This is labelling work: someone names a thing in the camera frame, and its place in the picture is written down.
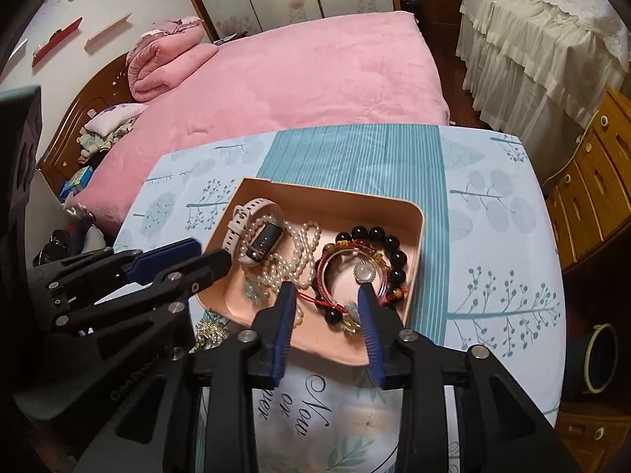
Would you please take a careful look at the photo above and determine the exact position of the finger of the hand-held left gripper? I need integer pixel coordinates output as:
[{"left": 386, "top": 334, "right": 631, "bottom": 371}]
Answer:
[
  {"left": 32, "top": 237, "right": 203, "bottom": 306},
  {"left": 49, "top": 249, "right": 232, "bottom": 360}
]

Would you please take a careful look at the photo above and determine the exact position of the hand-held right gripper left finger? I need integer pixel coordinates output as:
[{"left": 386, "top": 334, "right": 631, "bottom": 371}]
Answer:
[{"left": 74, "top": 280, "right": 299, "bottom": 473}]

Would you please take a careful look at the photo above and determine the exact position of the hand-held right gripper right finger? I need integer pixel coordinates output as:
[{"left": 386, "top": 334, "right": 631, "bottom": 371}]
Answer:
[{"left": 356, "top": 285, "right": 582, "bottom": 473}]

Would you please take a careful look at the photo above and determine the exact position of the green flower earring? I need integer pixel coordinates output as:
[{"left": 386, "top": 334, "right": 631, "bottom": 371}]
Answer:
[
  {"left": 338, "top": 305, "right": 366, "bottom": 336},
  {"left": 243, "top": 281, "right": 271, "bottom": 304}
]

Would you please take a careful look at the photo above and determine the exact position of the pink strap watch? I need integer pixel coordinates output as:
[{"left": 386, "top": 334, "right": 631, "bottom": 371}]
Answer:
[{"left": 226, "top": 198, "right": 287, "bottom": 268}]

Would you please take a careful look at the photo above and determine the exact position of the small bead pearl strand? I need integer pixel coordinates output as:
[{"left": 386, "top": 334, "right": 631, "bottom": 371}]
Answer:
[{"left": 246, "top": 236, "right": 299, "bottom": 328}]

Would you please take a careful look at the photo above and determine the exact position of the gold rhinestone brooch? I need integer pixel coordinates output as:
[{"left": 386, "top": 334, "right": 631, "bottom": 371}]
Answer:
[{"left": 194, "top": 318, "right": 230, "bottom": 353}]

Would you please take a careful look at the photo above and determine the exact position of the red string bracelet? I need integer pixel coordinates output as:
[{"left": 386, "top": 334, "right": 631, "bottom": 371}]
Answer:
[{"left": 296, "top": 239, "right": 410, "bottom": 328}]

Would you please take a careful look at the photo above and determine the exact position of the white pearl bracelet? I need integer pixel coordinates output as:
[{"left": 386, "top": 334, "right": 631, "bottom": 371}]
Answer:
[{"left": 283, "top": 221, "right": 322, "bottom": 289}]

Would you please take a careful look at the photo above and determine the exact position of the black bead bracelet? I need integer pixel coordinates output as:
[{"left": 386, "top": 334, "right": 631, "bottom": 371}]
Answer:
[{"left": 325, "top": 225, "right": 408, "bottom": 328}]

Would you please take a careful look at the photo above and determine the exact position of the pink storage box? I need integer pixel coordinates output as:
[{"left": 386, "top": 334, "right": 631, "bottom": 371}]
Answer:
[{"left": 190, "top": 176, "right": 426, "bottom": 368}]

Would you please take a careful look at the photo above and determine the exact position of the white chair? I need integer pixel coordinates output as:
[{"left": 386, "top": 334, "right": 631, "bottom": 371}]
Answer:
[{"left": 24, "top": 170, "right": 106, "bottom": 259}]

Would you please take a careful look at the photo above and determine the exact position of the blue packet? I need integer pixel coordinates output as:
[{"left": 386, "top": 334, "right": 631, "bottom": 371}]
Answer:
[{"left": 59, "top": 165, "right": 94, "bottom": 198}]

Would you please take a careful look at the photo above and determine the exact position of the black bag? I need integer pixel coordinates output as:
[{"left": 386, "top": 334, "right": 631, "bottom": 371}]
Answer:
[{"left": 34, "top": 229, "right": 94, "bottom": 267}]

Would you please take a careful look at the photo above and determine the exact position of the wooden headboard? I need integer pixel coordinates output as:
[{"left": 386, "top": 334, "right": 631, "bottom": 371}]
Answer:
[{"left": 37, "top": 54, "right": 144, "bottom": 188}]

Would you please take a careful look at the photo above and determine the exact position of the floral pillow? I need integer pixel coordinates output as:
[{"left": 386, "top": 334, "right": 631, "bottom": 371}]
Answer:
[{"left": 79, "top": 103, "right": 149, "bottom": 163}]

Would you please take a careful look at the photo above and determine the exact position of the leaf print tablecloth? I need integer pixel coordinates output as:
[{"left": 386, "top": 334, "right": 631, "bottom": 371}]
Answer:
[{"left": 111, "top": 123, "right": 565, "bottom": 473}]

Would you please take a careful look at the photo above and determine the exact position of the folded pink quilt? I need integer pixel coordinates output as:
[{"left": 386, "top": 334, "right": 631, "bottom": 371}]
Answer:
[{"left": 127, "top": 16, "right": 220, "bottom": 104}]

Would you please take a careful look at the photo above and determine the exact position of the pink bed blanket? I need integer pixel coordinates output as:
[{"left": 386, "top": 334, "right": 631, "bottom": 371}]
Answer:
[{"left": 74, "top": 10, "right": 450, "bottom": 237}]

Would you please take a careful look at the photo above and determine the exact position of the dark blue bucket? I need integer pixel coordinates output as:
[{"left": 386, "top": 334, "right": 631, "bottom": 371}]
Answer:
[{"left": 564, "top": 322, "right": 619, "bottom": 395}]

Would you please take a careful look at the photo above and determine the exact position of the wooden cabinet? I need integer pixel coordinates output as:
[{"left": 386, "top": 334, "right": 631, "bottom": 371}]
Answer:
[{"left": 542, "top": 86, "right": 631, "bottom": 473}]

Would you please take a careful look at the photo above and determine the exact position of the white lace furniture cover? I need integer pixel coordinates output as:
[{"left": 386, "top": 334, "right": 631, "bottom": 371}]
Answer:
[{"left": 454, "top": 0, "right": 631, "bottom": 143}]

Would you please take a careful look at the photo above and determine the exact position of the wooden door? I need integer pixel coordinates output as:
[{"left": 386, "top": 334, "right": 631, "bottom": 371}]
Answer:
[{"left": 394, "top": 0, "right": 489, "bottom": 60}]

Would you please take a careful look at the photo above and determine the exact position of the red wall shelf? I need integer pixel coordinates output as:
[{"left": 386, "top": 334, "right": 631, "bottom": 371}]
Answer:
[{"left": 32, "top": 17, "right": 84, "bottom": 67}]

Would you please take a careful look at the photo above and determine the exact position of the beige wall shelf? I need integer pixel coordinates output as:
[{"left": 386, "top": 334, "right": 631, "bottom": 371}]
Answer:
[{"left": 84, "top": 12, "right": 133, "bottom": 52}]

